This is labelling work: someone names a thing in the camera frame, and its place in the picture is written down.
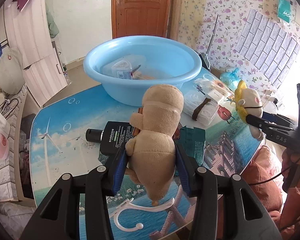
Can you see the bag of cotton swabs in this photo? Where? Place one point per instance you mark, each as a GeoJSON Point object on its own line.
{"type": "Point", "coordinates": [211, 82]}

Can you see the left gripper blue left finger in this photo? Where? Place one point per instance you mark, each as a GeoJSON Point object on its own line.
{"type": "Point", "coordinates": [118, 169]}

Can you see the light blue plastic basin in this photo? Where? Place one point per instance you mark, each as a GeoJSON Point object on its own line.
{"type": "Point", "coordinates": [168, 61]}

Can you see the light blue trash bag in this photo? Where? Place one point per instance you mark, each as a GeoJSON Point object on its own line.
{"type": "Point", "coordinates": [231, 79]}

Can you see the red cushion seat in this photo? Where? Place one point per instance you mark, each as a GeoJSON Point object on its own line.
{"type": "Point", "coordinates": [263, 176]}

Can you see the teal paper sign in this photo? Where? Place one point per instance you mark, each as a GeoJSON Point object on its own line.
{"type": "Point", "coordinates": [284, 10]}

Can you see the black cosmetic tube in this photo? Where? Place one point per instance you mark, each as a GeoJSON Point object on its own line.
{"type": "Point", "coordinates": [111, 137]}

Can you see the rolled bamboo mat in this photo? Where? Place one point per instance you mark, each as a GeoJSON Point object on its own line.
{"type": "Point", "coordinates": [173, 20]}

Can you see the white wardrobe cabinet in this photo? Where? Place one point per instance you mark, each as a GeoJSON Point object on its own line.
{"type": "Point", "coordinates": [28, 31]}

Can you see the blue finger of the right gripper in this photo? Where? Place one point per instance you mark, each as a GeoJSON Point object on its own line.
{"type": "Point", "coordinates": [278, 119]}
{"type": "Point", "coordinates": [271, 130]}

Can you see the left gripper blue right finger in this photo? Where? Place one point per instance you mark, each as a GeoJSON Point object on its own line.
{"type": "Point", "coordinates": [183, 166]}

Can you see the dark green snack packet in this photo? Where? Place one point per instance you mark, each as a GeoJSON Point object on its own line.
{"type": "Point", "coordinates": [192, 141]}

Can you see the person right hand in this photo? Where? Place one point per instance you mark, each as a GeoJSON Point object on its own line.
{"type": "Point", "coordinates": [290, 170]}

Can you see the green padded jacket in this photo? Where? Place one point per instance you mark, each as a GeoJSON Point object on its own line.
{"type": "Point", "coordinates": [52, 26]}

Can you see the dustpan with long handle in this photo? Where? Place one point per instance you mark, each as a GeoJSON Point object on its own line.
{"type": "Point", "coordinates": [205, 56]}

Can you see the white plush with yellow hood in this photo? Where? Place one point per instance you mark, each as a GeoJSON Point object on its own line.
{"type": "Point", "coordinates": [247, 101]}

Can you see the clear bottle with metal lid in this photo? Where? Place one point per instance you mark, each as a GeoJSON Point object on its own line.
{"type": "Point", "coordinates": [122, 70]}

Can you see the tan plush dog toy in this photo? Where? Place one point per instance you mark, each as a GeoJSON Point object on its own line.
{"type": "Point", "coordinates": [152, 150]}

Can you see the grey tote bag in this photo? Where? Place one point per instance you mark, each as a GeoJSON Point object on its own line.
{"type": "Point", "coordinates": [11, 71]}

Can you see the clear plastic storage box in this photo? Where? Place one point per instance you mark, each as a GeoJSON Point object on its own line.
{"type": "Point", "coordinates": [135, 60]}

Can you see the brown wooden door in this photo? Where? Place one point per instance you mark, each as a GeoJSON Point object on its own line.
{"type": "Point", "coordinates": [139, 17]}

